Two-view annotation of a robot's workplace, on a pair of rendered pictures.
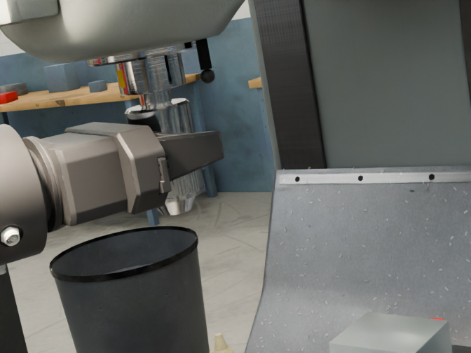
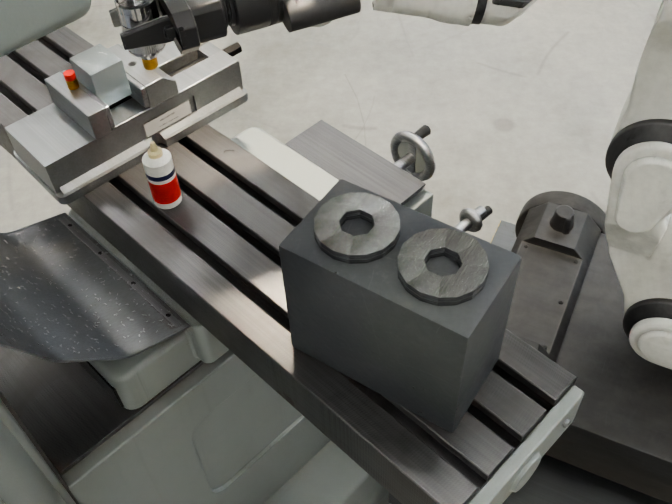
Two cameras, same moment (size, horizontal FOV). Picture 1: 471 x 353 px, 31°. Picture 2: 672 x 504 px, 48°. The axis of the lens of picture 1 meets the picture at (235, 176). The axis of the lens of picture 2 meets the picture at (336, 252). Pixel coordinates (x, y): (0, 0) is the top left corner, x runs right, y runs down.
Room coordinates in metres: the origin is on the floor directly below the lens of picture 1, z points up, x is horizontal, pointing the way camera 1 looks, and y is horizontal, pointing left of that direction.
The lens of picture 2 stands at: (1.37, 0.40, 1.74)
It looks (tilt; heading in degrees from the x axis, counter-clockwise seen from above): 49 degrees down; 190
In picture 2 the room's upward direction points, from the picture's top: 3 degrees counter-clockwise
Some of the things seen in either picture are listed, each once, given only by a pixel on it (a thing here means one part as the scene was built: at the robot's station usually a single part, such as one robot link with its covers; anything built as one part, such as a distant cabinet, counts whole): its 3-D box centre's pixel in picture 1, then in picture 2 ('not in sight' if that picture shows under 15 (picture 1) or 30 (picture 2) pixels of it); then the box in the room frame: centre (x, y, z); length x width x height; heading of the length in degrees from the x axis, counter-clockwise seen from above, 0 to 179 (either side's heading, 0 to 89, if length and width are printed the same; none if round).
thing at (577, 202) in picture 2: not in sight; (562, 232); (0.20, 0.71, 0.50); 0.20 x 0.05 x 0.20; 72
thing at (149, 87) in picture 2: not in sight; (137, 73); (0.46, -0.04, 1.06); 0.12 x 0.06 x 0.04; 51
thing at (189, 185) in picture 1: (166, 157); (141, 26); (0.60, 0.05, 1.23); 0.05 x 0.05 x 0.06
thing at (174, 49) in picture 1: (146, 50); not in sight; (0.60, 0.05, 1.31); 0.09 x 0.09 x 0.01
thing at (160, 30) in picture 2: not in sight; (148, 36); (0.62, 0.06, 1.23); 0.06 x 0.02 x 0.03; 122
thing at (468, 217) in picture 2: not in sight; (458, 230); (0.26, 0.48, 0.55); 0.22 x 0.06 x 0.06; 143
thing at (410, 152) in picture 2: not in sight; (401, 165); (0.20, 0.35, 0.67); 0.16 x 0.12 x 0.12; 143
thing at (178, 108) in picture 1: (158, 111); (135, 1); (0.60, 0.05, 1.26); 0.05 x 0.05 x 0.01
